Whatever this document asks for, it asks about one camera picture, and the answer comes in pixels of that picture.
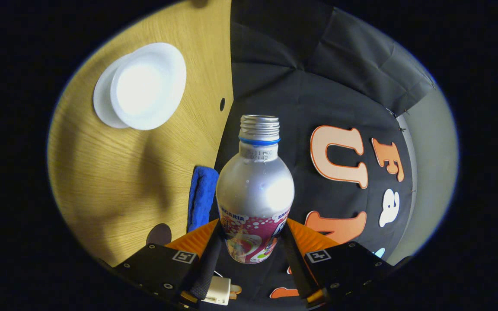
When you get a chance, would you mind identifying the blue towel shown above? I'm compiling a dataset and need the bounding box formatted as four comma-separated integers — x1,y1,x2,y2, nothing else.
187,165,219,234

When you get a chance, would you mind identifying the white toaster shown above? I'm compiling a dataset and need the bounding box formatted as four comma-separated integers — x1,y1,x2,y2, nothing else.
201,276,231,306

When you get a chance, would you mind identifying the dark round coaster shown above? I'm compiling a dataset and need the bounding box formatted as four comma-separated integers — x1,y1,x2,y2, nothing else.
146,223,172,247

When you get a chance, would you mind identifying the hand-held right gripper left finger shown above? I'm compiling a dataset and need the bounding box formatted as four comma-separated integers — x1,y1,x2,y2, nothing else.
113,218,223,308

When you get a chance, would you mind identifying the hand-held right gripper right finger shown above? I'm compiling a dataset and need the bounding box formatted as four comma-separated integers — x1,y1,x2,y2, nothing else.
281,218,394,308

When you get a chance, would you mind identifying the silver water bottle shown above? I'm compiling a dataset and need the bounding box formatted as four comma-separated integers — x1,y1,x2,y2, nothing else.
216,114,295,264

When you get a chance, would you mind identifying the white saucer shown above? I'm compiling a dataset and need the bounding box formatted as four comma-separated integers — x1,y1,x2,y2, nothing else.
93,54,133,129

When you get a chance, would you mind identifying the white teacup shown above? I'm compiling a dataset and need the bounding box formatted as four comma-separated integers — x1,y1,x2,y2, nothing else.
110,42,187,131

